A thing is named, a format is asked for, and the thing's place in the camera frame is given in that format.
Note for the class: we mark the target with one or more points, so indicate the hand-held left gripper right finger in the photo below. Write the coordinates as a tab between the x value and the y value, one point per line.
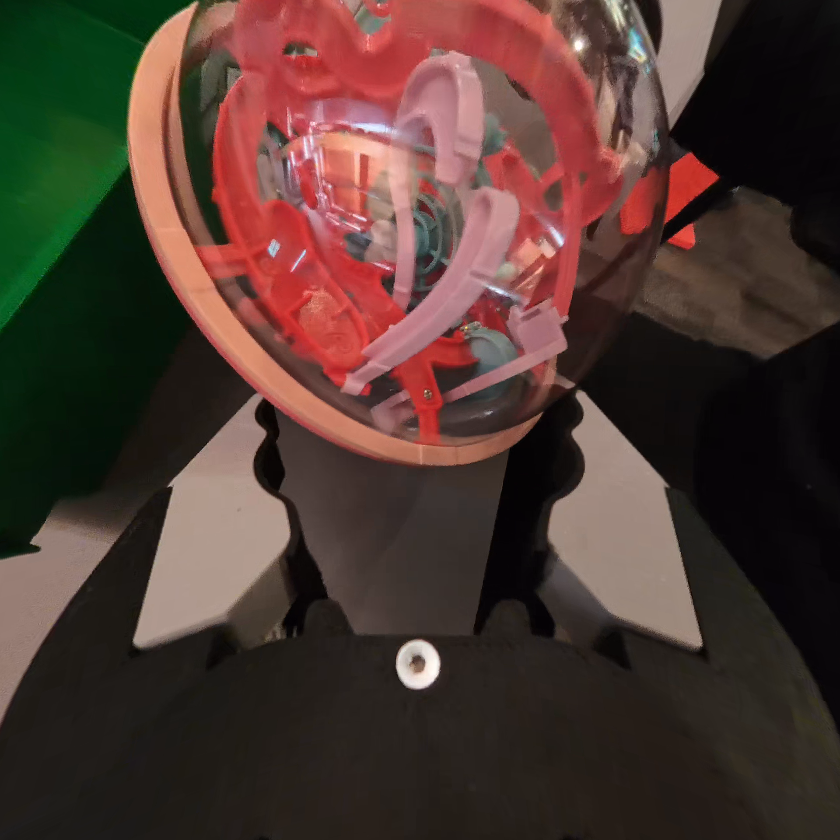
623	544

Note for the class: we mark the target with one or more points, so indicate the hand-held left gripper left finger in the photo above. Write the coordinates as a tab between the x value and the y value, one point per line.
210	544

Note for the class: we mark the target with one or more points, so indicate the clear maze ball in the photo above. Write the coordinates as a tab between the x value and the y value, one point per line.
394	216

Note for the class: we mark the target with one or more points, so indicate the green plastic bin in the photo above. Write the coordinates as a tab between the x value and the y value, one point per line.
79	262

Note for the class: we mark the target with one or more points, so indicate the orange plastic object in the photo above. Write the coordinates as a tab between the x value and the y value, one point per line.
682	197

